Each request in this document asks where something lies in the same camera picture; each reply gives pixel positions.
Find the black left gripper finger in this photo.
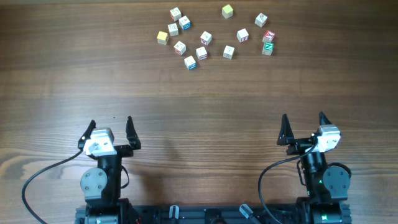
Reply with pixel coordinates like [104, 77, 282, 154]
[78, 120, 96, 149]
[126, 116, 141, 149]

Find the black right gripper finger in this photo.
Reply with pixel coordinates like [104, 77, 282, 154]
[317, 111, 332, 134]
[277, 114, 295, 146]

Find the number four wooden block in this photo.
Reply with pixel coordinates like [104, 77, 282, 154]
[223, 45, 234, 59]

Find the cat picture red block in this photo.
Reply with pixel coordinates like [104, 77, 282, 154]
[174, 41, 187, 56]

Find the bird picture red block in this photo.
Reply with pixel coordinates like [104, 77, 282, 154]
[196, 47, 208, 60]

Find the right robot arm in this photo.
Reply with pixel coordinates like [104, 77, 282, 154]
[277, 112, 352, 224]

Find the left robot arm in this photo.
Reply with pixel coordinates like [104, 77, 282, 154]
[75, 116, 142, 224]

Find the green N letter block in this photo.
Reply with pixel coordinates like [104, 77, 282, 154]
[262, 42, 274, 55]

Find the ball picture blue block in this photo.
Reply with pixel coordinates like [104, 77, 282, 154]
[184, 56, 197, 70]

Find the red top letter block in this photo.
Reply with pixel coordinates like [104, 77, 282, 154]
[262, 30, 275, 43]

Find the yellow top letter block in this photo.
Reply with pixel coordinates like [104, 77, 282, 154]
[157, 31, 169, 45]

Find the white block red side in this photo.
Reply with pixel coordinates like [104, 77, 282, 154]
[237, 29, 249, 42]

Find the white block far right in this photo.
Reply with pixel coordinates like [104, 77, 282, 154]
[254, 13, 268, 27]

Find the snail picture wooden block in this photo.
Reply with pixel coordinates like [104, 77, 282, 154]
[168, 23, 179, 37]

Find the key picture red A block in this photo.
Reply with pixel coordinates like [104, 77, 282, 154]
[200, 31, 212, 45]

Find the blue sided sailboat block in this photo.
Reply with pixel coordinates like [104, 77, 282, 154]
[178, 16, 192, 30]

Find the red sided block top left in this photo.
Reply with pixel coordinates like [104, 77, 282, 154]
[170, 7, 182, 21]

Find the yellow green top block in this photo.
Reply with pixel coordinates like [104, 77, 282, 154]
[221, 4, 234, 19]

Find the black right camera cable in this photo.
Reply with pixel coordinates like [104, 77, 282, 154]
[257, 133, 318, 224]

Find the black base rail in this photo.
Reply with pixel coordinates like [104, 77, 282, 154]
[75, 204, 352, 224]

